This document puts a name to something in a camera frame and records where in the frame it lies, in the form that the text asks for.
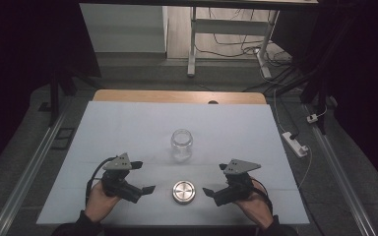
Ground person's right hand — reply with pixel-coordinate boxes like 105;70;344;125
234;178;276;230

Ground person's left hand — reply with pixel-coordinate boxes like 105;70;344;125
84;180;123;224

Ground white table cover sheet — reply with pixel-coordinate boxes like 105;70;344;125
36;100;310;227

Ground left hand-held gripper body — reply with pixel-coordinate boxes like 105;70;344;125
101;152;144;205

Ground white desk frame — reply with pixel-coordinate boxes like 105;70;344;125
186;6;281;80

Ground black metal stand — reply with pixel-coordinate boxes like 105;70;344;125
265;16;358;136
48;63;96;128

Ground black rectangular floor frame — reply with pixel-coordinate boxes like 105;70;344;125
50;127;77;151

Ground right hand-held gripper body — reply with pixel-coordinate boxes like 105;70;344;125
213;158;263;207

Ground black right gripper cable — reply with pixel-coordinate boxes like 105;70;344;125
250;178;274;214

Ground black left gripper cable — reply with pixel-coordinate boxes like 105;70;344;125
85;155;118;208

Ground clear glass jar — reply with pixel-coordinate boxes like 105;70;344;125
169;128;194;163

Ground round silver metal lid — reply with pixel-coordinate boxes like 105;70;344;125
171;180;197;206

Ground thin white cable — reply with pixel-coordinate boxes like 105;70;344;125
296;146;313;191

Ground black hanging cables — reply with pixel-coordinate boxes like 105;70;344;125
195;8;279;59

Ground black floor cable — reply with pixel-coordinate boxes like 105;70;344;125
241;63;309;94

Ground metal floor rail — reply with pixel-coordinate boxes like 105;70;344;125
303;104;377;236
0;107;67;236

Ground dark curtain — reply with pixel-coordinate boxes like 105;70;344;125
272;0;378;200
0;0;102;181

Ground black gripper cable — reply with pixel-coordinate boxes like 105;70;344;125
250;178;274;214
85;155;118;208

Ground white power strip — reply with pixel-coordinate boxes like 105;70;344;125
282;131;310;158

